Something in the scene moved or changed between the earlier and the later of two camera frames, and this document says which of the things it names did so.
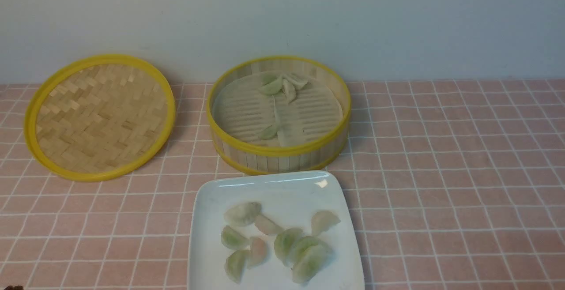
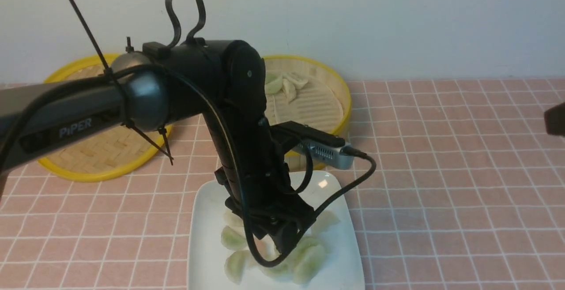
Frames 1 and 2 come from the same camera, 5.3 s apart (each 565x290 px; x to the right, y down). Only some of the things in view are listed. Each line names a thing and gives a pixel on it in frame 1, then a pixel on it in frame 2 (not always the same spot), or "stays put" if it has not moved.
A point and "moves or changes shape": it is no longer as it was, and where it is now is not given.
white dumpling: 299,80 stays put
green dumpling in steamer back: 272,84 stays put
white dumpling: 289,91 stays put
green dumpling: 268,133 moves or changes shape
